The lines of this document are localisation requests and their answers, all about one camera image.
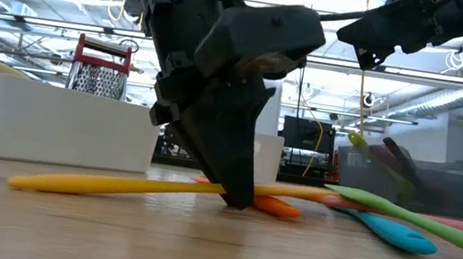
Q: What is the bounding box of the red silicone spoon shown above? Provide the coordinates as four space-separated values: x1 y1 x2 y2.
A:
360 141 401 183

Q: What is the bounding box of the white building column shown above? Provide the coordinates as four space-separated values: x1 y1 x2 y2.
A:
264 80 285 138

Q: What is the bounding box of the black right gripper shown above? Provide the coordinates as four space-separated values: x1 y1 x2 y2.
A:
332 0 463 85

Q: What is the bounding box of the large white plastic bin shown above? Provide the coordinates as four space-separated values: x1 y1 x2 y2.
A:
0 72 166 181

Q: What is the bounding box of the yellow hanging cable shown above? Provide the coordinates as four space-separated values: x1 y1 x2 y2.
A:
351 67 376 138

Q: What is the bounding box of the silver ventilation duct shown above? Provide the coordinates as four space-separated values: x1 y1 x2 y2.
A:
385 74 463 130

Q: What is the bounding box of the black aluminium table frame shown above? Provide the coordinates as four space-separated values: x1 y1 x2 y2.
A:
0 129 342 196

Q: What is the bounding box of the black ceiling cable reel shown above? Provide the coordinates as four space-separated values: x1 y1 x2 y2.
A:
120 0 149 27

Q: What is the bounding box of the green silicone spatula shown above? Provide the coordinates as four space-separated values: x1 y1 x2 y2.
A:
316 183 463 259

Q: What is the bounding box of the blue silicone spatula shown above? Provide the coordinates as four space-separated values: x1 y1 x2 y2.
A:
333 206 443 258

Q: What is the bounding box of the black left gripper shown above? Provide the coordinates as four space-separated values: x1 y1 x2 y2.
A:
122 0 289 211

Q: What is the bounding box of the brown spoon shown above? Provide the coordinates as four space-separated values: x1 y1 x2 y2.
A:
375 136 439 200

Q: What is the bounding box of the orange silicone spatula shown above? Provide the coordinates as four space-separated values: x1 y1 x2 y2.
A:
187 174 305 221

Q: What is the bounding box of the yellow background cable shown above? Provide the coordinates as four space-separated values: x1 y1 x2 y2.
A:
300 108 328 180

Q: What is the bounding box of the long ceiling light bar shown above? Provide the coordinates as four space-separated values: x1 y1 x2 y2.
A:
0 11 463 85

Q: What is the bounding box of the grey translucent bin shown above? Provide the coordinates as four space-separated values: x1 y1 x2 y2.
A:
330 137 463 218

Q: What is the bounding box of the red steel box grater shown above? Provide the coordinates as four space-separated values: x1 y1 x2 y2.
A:
64 32 136 102

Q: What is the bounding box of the yellow silicone spatula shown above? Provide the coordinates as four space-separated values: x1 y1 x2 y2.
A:
6 144 338 235

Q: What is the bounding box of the small white plastic bin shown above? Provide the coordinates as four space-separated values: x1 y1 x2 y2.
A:
249 132 286 188

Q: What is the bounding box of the black background screen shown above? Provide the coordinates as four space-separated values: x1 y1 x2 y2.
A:
279 114 339 156

